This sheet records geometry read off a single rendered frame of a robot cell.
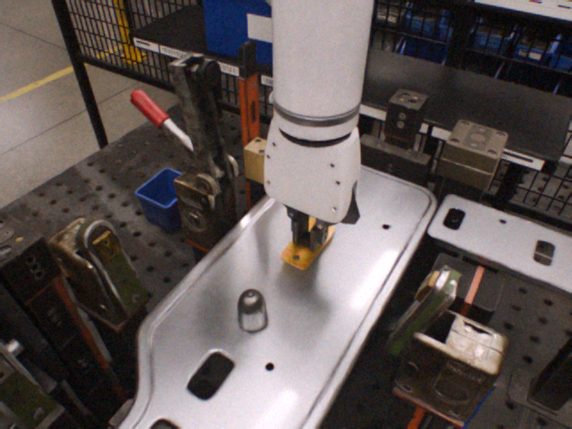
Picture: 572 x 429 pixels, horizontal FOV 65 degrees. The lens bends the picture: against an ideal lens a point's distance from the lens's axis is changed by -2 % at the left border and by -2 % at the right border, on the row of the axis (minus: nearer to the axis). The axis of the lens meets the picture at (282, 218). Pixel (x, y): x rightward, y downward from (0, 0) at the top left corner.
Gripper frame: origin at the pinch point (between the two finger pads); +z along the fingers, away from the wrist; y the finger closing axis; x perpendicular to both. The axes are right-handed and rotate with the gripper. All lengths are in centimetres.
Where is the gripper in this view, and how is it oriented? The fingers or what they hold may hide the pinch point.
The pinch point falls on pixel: (309, 229)
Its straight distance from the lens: 56.6
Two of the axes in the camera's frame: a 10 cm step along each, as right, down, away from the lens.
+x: 5.2, -6.0, 6.1
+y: 8.5, 3.7, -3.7
